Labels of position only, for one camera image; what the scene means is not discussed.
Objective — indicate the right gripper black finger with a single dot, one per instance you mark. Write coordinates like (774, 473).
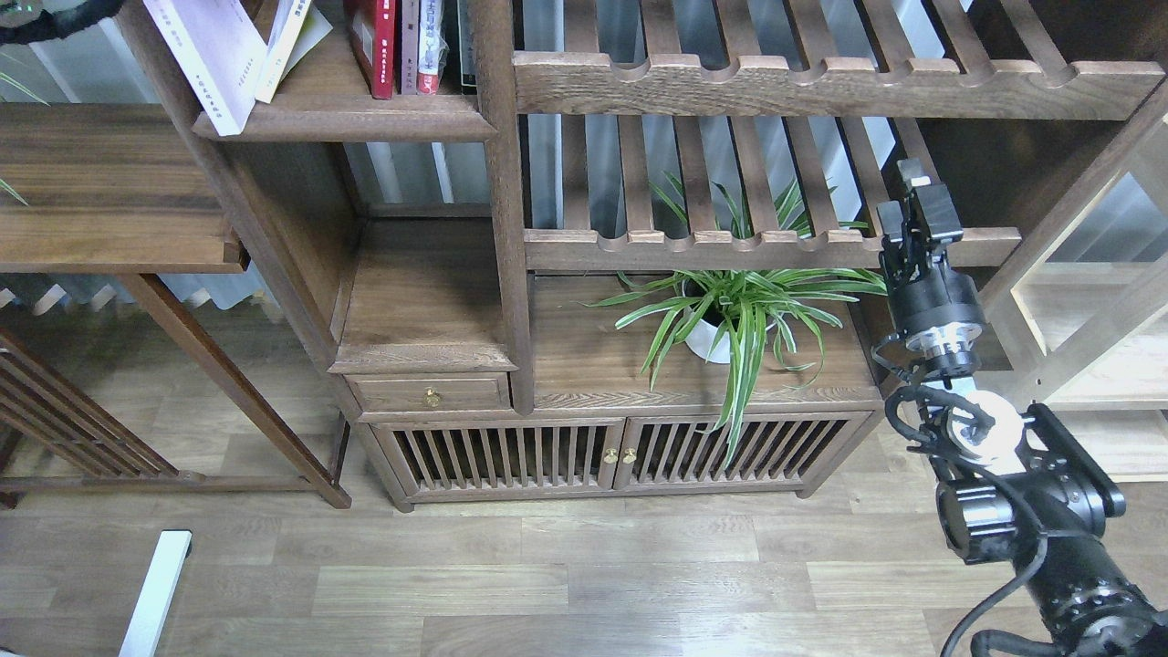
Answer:
(913, 174)

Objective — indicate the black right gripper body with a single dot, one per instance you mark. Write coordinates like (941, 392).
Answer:
(916, 233)

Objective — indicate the yellow green book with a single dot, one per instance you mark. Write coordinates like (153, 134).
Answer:
(298, 26)

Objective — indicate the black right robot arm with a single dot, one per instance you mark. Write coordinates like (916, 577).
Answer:
(1012, 486)

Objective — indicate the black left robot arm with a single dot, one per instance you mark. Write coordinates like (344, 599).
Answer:
(25, 22)

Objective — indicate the light wooden shelf unit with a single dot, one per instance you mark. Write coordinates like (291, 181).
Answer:
(1078, 308)

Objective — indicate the green spider plant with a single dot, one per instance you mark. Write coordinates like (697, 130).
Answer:
(774, 310)

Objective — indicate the white plant pot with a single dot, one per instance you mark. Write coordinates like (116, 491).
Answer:
(705, 341)

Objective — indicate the dark wooden bookshelf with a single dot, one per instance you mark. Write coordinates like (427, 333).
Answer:
(426, 234)

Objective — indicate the right slatted cabinet door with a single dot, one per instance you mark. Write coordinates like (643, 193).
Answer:
(777, 452)

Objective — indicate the slatted cabinet door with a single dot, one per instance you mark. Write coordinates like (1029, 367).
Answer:
(777, 452)
(450, 462)

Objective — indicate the left slatted cabinet door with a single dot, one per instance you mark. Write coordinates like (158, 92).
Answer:
(450, 462)

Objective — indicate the red white upright book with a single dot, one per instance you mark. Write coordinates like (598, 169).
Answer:
(431, 47)

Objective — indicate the dark wooden side table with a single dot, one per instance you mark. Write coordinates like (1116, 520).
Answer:
(111, 189)

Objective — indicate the white metal leg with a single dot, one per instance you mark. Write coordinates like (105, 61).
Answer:
(158, 588)

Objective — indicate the dark slatted wooden rack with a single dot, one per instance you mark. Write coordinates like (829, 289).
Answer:
(37, 402)

